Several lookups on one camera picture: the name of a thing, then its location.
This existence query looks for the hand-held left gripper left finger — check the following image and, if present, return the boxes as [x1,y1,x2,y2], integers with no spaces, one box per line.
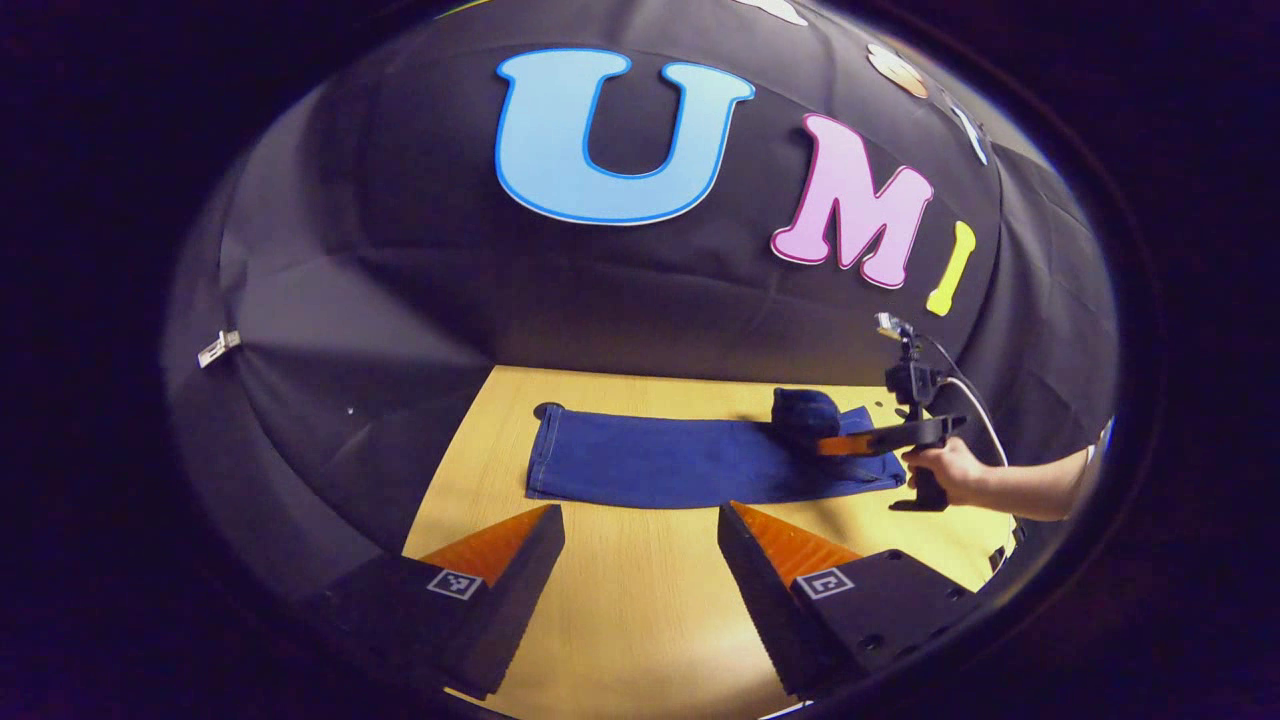
[320,503,566,701]

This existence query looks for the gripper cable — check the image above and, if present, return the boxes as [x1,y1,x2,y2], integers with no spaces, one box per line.
[930,338,1011,469]

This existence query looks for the white cloth clip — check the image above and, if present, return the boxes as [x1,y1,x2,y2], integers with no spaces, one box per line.
[197,329,243,370]

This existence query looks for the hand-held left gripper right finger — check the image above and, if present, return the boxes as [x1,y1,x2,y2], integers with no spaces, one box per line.
[716,500,988,699]

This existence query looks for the blue jeans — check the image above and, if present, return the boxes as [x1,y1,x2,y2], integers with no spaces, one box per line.
[525,388,909,511]

